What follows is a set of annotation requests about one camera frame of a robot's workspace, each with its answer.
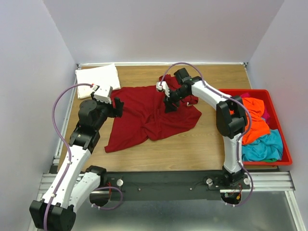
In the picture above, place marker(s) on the red plastic bin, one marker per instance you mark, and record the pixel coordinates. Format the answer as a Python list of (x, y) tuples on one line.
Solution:
[(274, 122)]

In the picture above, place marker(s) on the orange t shirt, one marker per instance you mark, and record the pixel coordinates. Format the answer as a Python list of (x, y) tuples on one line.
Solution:
[(259, 126)]

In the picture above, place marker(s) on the aluminium frame rail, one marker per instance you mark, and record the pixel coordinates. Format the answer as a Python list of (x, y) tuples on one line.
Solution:
[(258, 181)]

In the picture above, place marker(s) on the dark red t shirt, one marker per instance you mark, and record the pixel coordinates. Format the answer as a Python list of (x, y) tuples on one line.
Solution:
[(144, 118)]

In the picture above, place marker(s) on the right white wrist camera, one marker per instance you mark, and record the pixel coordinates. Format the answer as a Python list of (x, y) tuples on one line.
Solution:
[(163, 87)]

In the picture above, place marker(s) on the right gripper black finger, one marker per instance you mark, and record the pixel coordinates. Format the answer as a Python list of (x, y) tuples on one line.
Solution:
[(169, 107), (175, 106)]

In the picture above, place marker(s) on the teal t shirt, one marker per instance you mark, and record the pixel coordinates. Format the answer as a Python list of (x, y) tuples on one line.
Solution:
[(265, 147)]

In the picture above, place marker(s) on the folded white t shirt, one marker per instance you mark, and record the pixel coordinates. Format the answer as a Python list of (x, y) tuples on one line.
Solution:
[(101, 76)]

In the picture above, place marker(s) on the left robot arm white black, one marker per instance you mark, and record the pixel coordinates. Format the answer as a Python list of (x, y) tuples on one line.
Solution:
[(57, 209)]

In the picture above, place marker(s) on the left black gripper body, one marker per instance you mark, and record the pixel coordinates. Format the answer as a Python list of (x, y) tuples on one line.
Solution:
[(105, 109)]

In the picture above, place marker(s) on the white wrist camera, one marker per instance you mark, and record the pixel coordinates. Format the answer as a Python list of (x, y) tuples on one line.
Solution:
[(163, 87), (102, 93)]

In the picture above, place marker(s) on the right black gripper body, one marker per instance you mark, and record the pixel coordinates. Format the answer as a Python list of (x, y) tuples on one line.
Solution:
[(176, 95)]

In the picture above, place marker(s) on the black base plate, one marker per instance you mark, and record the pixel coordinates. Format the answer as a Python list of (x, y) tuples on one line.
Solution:
[(167, 186)]

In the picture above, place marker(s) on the magenta t shirt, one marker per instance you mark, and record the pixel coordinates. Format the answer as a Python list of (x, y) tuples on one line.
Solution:
[(265, 115)]

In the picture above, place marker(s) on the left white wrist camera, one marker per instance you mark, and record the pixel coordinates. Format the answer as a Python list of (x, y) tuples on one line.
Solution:
[(102, 93)]

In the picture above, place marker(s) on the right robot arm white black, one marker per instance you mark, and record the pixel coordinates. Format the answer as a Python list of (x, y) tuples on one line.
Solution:
[(231, 118)]

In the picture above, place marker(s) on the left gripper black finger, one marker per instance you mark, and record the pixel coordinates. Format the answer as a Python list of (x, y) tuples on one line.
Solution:
[(117, 112), (118, 103)]

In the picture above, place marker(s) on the green t shirt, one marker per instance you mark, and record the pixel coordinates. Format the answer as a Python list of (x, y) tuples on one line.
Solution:
[(271, 160)]

